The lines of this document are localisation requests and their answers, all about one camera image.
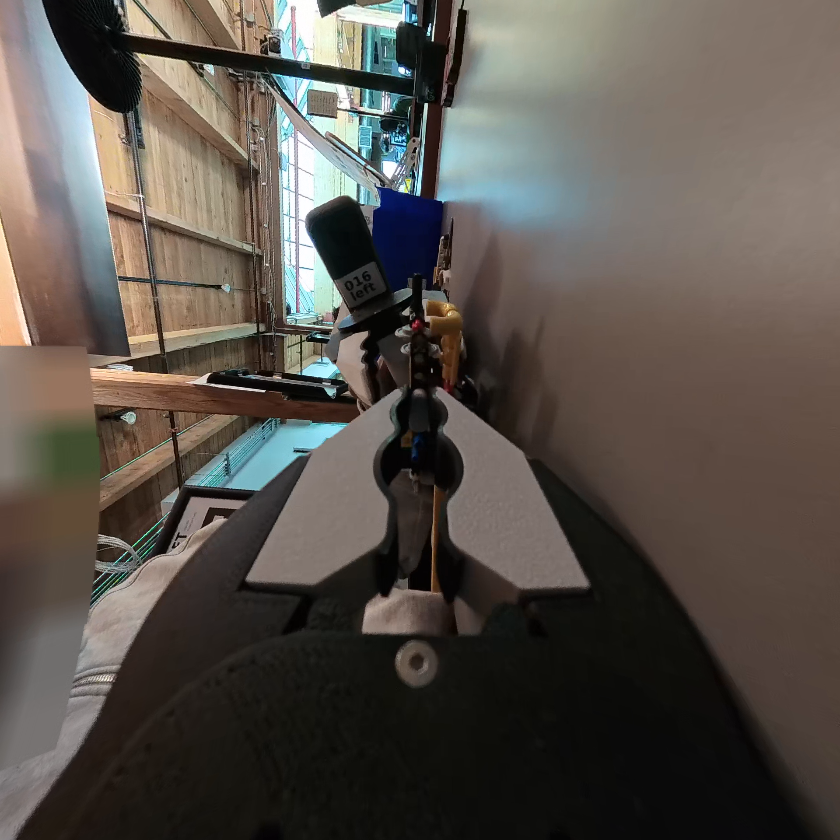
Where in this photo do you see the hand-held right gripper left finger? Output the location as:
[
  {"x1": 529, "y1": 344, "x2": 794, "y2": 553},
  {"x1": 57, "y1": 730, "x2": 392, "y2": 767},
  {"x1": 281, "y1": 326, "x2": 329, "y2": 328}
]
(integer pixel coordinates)
[{"x1": 244, "y1": 387, "x2": 421, "y2": 598}]

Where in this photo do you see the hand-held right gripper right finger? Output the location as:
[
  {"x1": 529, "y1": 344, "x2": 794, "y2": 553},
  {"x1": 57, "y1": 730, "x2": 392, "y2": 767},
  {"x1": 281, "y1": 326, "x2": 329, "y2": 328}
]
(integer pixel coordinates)
[{"x1": 433, "y1": 387, "x2": 592, "y2": 602}]

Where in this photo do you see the white framed sign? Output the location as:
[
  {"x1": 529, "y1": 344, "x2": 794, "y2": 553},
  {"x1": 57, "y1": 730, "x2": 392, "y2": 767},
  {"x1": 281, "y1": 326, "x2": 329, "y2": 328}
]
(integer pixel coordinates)
[{"x1": 160, "y1": 486, "x2": 257, "y2": 559}]

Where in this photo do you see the yellow and black lego model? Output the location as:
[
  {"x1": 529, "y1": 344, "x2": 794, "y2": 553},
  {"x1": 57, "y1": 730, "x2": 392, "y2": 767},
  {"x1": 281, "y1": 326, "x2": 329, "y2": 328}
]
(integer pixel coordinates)
[{"x1": 392, "y1": 272, "x2": 490, "y2": 595}]

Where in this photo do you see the grey zip jacket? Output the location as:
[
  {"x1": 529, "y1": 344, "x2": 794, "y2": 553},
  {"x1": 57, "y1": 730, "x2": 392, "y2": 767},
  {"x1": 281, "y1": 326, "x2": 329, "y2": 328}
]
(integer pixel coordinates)
[{"x1": 0, "y1": 518, "x2": 263, "y2": 840}]

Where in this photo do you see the blue plastic bin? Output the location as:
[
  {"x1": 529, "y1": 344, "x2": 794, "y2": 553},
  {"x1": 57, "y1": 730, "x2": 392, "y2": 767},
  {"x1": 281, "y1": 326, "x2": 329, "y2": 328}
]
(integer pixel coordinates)
[{"x1": 371, "y1": 187, "x2": 445, "y2": 290}]

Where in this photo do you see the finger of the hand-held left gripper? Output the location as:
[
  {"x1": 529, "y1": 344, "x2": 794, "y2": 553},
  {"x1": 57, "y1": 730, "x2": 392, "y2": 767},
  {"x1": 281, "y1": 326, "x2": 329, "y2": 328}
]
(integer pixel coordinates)
[
  {"x1": 326, "y1": 327, "x2": 380, "y2": 403},
  {"x1": 377, "y1": 315, "x2": 416, "y2": 398}
]

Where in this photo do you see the black pole lamp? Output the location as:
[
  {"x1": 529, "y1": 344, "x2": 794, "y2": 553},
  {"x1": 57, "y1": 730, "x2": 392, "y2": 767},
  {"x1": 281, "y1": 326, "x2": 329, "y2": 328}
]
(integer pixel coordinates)
[{"x1": 42, "y1": 0, "x2": 455, "y2": 114}]

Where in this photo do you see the wooden beam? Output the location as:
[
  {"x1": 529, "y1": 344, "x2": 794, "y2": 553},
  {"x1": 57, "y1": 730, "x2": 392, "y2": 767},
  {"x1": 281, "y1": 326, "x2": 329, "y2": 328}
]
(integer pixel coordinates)
[{"x1": 91, "y1": 367, "x2": 359, "y2": 424}]

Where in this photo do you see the black linear ceiling light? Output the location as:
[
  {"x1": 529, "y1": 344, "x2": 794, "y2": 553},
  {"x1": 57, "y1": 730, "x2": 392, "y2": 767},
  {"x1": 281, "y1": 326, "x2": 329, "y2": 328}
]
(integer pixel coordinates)
[{"x1": 206, "y1": 369, "x2": 349, "y2": 403}]

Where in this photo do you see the white cable coil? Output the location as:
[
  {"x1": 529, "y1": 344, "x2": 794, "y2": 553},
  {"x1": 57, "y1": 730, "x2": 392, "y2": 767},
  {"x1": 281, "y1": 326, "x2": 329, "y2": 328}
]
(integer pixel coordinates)
[{"x1": 96, "y1": 534, "x2": 143, "y2": 573}]

